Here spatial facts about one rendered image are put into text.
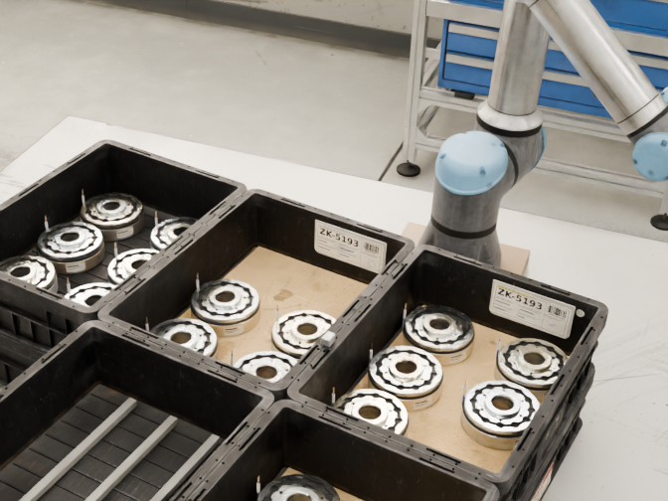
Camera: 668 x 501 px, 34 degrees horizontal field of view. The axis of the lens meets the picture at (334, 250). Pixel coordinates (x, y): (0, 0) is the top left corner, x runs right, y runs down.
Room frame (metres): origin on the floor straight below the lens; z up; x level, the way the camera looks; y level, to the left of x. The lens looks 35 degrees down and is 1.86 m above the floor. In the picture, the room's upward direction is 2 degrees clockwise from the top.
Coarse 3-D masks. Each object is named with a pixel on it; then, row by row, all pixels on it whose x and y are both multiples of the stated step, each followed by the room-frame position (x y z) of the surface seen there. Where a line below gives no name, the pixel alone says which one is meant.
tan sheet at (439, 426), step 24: (480, 336) 1.28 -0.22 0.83; (504, 336) 1.29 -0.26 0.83; (480, 360) 1.23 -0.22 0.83; (360, 384) 1.17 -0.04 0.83; (456, 384) 1.18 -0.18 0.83; (432, 408) 1.12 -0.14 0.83; (456, 408) 1.13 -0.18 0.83; (408, 432) 1.07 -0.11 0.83; (432, 432) 1.08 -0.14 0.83; (456, 432) 1.08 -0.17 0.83; (456, 456) 1.03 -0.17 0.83; (480, 456) 1.04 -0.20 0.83; (504, 456) 1.04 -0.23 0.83
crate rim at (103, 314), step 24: (264, 192) 1.50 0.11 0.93; (216, 216) 1.43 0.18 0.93; (336, 216) 1.44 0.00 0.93; (192, 240) 1.36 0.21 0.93; (408, 240) 1.38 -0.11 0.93; (168, 264) 1.30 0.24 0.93; (144, 336) 1.13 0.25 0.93; (216, 360) 1.09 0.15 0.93; (312, 360) 1.10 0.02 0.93; (264, 384) 1.05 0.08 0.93; (288, 384) 1.05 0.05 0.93
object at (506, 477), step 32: (416, 256) 1.34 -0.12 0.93; (448, 256) 1.34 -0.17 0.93; (384, 288) 1.26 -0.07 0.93; (544, 288) 1.27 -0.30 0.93; (352, 320) 1.18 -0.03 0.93; (320, 352) 1.11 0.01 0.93; (576, 352) 1.13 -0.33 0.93; (352, 416) 1.00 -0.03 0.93; (544, 416) 1.01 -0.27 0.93; (416, 448) 0.94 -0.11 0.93; (512, 480) 0.91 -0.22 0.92
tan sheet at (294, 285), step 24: (240, 264) 1.44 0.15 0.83; (264, 264) 1.45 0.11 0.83; (288, 264) 1.45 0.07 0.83; (264, 288) 1.38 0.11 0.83; (288, 288) 1.38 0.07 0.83; (312, 288) 1.39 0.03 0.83; (336, 288) 1.39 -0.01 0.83; (360, 288) 1.39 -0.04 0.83; (264, 312) 1.32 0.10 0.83; (288, 312) 1.32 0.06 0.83; (336, 312) 1.33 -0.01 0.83; (240, 336) 1.26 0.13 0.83; (264, 336) 1.26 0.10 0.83
